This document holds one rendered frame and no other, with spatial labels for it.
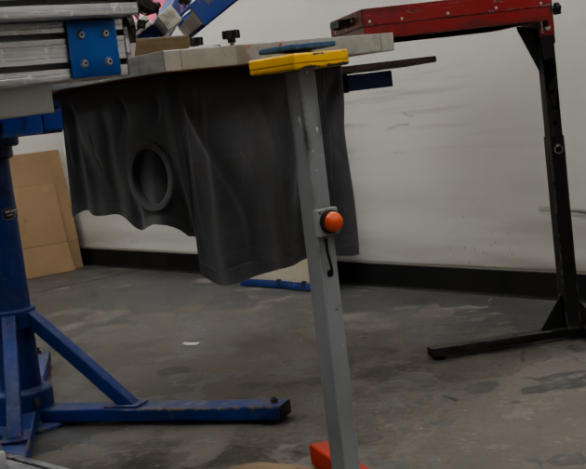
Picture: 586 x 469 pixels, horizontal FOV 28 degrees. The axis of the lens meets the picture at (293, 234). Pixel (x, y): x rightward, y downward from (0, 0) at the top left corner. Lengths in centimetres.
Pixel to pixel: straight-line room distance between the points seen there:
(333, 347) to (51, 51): 75
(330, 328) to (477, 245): 267
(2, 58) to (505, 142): 308
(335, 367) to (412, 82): 287
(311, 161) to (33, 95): 52
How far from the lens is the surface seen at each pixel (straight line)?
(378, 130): 507
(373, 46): 248
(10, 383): 338
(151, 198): 239
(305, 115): 209
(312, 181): 209
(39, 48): 179
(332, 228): 208
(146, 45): 283
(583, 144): 436
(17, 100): 186
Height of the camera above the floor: 88
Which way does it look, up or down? 7 degrees down
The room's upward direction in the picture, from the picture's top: 7 degrees counter-clockwise
